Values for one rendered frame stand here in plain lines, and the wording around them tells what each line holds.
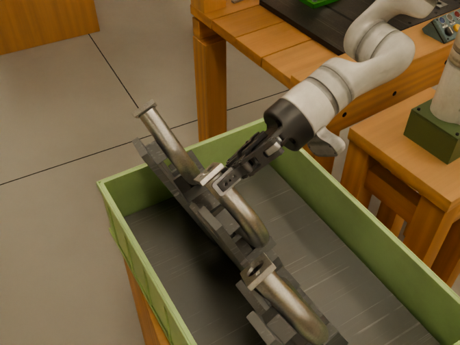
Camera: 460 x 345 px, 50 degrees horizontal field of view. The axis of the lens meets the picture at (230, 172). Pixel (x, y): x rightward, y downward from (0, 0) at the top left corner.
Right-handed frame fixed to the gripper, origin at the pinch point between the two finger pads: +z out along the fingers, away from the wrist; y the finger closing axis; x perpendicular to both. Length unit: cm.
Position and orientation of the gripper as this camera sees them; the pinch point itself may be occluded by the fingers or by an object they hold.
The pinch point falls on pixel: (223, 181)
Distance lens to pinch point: 70.1
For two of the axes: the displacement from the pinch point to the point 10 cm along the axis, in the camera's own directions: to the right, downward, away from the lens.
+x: 6.3, 7.6, 1.6
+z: -7.5, 6.5, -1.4
